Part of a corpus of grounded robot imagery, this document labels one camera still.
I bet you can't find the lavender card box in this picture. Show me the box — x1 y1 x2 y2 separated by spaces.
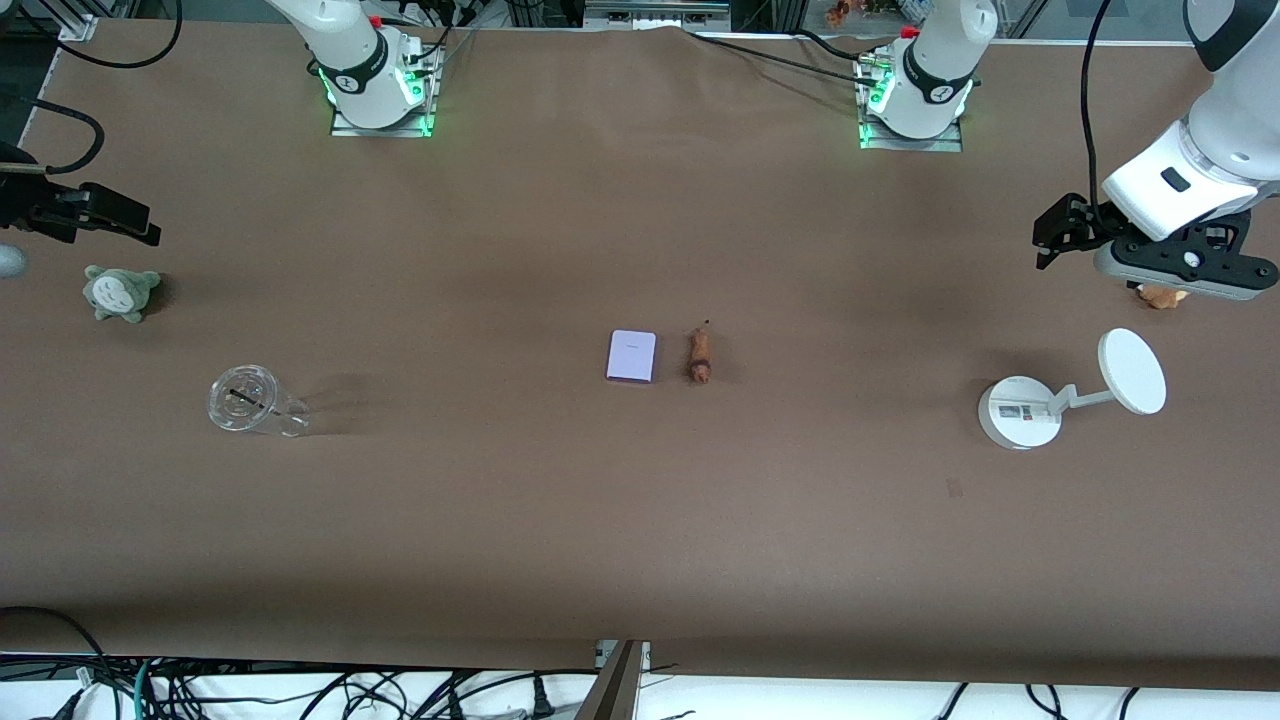
606 330 658 384

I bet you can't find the grey totoro plush toy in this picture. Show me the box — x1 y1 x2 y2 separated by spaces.
83 265 162 324

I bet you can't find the white round desk stand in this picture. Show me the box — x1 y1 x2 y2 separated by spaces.
978 328 1168 451

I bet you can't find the clear plastic cup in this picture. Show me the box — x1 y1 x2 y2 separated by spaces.
207 364 311 438

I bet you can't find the grey metal device box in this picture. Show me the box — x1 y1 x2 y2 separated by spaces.
585 0 732 31

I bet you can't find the brown table cover sheet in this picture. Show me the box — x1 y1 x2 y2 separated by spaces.
0 18 1280 693

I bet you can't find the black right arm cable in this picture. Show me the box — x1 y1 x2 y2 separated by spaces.
0 0 183 177

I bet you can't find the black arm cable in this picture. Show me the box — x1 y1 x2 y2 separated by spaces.
1078 0 1117 216
0 0 183 177

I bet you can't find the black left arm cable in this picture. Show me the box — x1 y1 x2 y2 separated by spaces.
1078 0 1117 216

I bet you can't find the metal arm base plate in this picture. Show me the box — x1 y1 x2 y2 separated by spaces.
330 40 438 139
857 55 964 153

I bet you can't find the short black table cable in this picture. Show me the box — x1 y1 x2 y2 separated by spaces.
790 28 891 63

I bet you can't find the long black table cable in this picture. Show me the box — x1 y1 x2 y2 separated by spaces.
683 28 881 89

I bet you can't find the thick black floor cable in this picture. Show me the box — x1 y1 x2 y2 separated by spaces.
0 605 109 691

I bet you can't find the tangled black cable bundle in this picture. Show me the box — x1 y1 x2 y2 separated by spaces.
150 662 601 720

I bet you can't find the metal support post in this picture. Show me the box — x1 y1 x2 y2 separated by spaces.
575 640 649 720

